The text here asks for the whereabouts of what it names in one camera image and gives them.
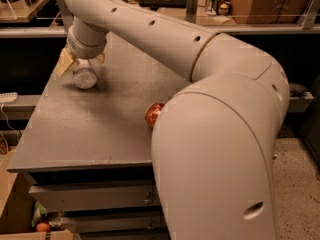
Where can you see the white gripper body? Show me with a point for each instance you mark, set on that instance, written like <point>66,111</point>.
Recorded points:
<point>84,49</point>

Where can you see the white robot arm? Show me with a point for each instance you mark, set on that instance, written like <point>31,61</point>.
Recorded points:
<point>212,144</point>

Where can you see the white power strip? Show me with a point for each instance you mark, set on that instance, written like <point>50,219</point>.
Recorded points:
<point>8,97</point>

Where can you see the crushed red soda can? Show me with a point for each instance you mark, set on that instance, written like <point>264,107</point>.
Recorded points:
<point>152,113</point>

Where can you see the black laptop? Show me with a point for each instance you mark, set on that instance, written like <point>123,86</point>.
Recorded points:
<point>163,3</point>

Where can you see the grey drawer cabinet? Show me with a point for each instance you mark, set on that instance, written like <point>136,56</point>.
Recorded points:
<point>86,153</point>

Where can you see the small jar on desk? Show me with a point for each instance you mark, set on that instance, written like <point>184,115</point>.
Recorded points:
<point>223,9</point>

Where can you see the cardboard box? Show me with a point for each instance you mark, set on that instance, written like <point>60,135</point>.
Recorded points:
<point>16,208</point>

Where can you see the orange fruit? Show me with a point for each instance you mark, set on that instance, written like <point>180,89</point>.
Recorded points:
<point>43,227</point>

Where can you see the right metal rail post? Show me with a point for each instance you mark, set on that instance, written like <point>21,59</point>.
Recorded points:
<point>191,10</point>

